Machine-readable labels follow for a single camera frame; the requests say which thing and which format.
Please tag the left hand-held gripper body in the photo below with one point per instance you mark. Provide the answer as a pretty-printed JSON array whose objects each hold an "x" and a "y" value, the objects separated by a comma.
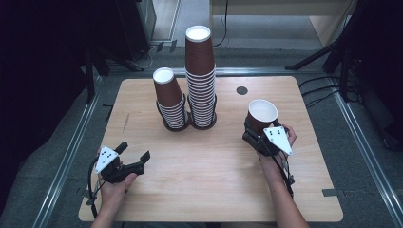
[{"x": 109, "y": 164}]

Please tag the black double cup holder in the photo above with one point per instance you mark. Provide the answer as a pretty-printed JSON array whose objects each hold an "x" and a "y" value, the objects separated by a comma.
[{"x": 177, "y": 128}]

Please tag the black tripod stand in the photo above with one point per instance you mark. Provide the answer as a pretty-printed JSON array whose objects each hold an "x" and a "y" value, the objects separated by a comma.
[{"x": 335, "y": 47}]

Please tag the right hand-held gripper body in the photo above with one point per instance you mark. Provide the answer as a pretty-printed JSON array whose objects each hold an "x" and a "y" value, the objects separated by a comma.
[{"x": 272, "y": 142}]

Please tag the grey tape strip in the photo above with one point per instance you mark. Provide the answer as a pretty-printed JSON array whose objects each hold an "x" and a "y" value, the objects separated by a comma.
[{"x": 331, "y": 192}]

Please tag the person's right hand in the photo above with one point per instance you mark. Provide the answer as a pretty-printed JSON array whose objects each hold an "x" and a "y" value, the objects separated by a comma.
[{"x": 272, "y": 167}]

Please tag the dark round table grommet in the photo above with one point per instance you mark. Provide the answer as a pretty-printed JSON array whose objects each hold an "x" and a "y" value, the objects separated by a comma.
[{"x": 242, "y": 90}]

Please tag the single brown paper cup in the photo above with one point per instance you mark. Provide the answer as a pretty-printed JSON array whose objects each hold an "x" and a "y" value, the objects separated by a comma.
[{"x": 261, "y": 114}]

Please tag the aluminium frame rail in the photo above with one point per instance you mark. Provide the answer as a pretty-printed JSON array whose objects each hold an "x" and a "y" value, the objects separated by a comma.
[
  {"x": 364, "y": 148},
  {"x": 66, "y": 158}
]

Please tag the tall stack of brown cups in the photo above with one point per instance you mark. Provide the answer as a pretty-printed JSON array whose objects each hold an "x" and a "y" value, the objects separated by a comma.
[{"x": 200, "y": 82}]

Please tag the short stack of brown cups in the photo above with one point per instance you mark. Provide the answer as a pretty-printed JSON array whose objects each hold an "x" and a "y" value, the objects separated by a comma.
[{"x": 169, "y": 98}]

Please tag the person's left hand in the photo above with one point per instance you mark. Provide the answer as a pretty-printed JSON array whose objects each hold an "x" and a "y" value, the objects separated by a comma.
[{"x": 115, "y": 193}]

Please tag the black metal stand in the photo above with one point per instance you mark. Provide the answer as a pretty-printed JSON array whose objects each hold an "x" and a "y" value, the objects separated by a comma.
[{"x": 90, "y": 79}]

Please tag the black cabinet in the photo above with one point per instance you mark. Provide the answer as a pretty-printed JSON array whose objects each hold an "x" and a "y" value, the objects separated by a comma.
[{"x": 136, "y": 28}]

